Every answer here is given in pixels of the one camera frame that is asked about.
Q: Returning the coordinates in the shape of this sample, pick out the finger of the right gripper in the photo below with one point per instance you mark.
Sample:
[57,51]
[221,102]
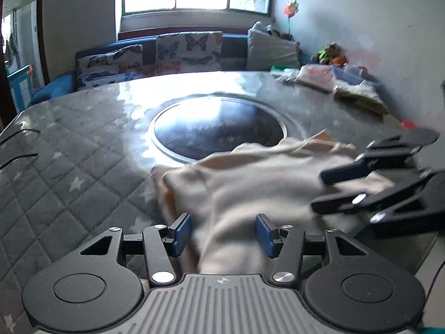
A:
[393,153]
[421,197]

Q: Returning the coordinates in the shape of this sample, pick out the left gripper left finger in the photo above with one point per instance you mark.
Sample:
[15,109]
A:
[161,244]

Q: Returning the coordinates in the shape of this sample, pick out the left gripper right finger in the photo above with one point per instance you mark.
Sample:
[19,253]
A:
[284,246]

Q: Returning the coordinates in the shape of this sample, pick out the cream white garment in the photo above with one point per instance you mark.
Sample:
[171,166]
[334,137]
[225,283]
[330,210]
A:
[224,193]

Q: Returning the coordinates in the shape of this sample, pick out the red box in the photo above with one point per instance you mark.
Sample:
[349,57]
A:
[408,125]

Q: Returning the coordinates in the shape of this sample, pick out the folded yellow-green garment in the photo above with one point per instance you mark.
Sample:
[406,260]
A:
[363,95]

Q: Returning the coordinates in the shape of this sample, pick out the clear plastic storage box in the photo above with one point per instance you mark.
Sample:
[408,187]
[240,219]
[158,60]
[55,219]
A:
[353,75]

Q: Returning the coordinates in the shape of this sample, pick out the folded pink garment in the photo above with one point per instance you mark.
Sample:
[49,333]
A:
[317,76]

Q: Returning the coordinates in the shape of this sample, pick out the stuffed teddy bear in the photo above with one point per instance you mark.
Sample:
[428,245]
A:
[332,54]

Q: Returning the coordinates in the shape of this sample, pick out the grey quilted table cover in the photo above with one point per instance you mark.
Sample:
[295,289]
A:
[72,224]

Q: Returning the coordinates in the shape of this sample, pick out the round glass hotplate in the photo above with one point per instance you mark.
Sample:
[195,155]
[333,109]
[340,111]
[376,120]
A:
[193,128]

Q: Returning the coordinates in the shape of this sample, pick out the clear plastic bag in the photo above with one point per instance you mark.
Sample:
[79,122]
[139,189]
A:
[286,76]

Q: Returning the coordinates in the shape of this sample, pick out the grey plain cushion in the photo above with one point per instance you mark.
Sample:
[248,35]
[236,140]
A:
[266,51]

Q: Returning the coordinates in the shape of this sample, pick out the colourful pinwheel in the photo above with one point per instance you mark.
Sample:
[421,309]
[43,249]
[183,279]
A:
[290,10]

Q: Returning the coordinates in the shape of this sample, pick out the low butterfly print cushion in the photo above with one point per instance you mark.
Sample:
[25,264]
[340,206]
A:
[121,65]

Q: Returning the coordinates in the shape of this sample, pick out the blue sofa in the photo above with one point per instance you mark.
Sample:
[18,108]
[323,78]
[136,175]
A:
[233,58]

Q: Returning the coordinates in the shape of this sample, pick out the rimless eyeglasses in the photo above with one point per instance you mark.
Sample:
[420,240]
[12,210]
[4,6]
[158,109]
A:
[15,152]

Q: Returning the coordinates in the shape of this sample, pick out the upright butterfly print cushion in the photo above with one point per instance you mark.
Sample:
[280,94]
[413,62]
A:
[188,52]

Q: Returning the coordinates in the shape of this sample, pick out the blue cabinet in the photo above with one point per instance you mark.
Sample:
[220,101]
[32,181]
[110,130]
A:
[20,83]

